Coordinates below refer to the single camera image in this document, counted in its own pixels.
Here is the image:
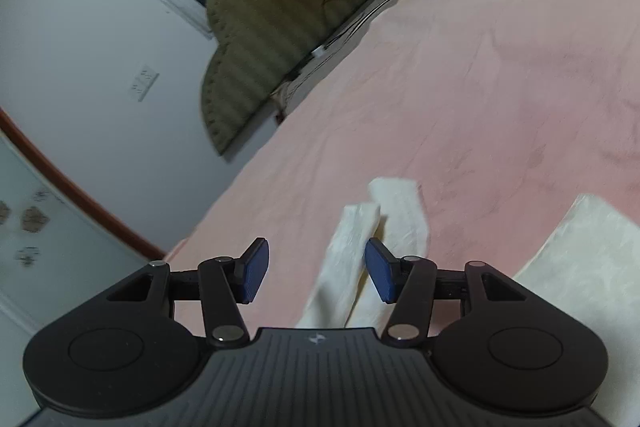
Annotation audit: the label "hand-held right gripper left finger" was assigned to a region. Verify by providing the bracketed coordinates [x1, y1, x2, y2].
[105, 237, 271, 350]

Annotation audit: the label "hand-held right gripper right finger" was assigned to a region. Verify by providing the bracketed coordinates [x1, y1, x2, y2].
[364, 236, 532, 351]

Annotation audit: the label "pale glass wardrobe door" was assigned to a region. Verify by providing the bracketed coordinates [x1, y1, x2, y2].
[0, 132, 153, 427]

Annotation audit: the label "olive padded headboard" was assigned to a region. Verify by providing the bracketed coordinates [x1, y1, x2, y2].
[199, 0, 468, 156]

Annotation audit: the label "pink floral blanket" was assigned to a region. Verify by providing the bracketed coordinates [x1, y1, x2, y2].
[165, 0, 640, 338]

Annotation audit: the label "patterned crumpled cloth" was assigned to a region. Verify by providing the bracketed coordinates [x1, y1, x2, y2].
[271, 79, 303, 124]

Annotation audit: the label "white pants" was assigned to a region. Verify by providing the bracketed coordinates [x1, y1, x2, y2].
[295, 177, 640, 358]

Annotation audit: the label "brown wooden door frame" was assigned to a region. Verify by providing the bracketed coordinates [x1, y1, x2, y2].
[0, 107, 169, 261]

